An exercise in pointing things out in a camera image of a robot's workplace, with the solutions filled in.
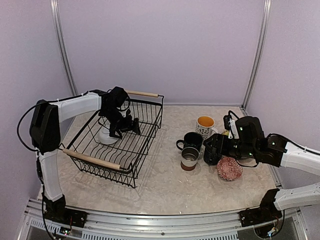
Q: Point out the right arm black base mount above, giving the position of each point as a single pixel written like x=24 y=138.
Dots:
x=255 y=216

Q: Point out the black wire dish rack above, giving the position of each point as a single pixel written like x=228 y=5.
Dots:
x=122 y=160

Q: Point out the white grey ceramic bowl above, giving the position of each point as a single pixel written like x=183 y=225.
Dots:
x=105 y=138

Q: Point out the aluminium front frame rail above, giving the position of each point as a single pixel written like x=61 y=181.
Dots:
x=103 y=225

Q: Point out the green plastic plate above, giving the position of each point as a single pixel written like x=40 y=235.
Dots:
x=225 y=132

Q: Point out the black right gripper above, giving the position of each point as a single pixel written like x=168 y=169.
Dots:
x=221 y=146

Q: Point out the dark green mug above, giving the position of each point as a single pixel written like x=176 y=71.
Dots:
x=190 y=139

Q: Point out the brown white small cup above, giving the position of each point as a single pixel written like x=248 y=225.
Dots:
x=189 y=158

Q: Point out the white floral patterned mug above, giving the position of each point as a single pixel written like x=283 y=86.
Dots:
x=205 y=126

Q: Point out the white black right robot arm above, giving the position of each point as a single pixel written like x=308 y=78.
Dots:
x=248 y=141

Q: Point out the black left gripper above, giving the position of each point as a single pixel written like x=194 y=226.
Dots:
x=127 y=127

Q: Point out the dark blue cup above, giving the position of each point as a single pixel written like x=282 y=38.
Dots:
x=211 y=156

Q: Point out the blue white patterned bowl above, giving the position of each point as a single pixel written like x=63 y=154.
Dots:
x=228 y=169

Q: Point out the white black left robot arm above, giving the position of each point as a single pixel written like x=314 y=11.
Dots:
x=45 y=133

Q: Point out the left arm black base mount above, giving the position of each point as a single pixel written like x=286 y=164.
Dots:
x=70 y=217

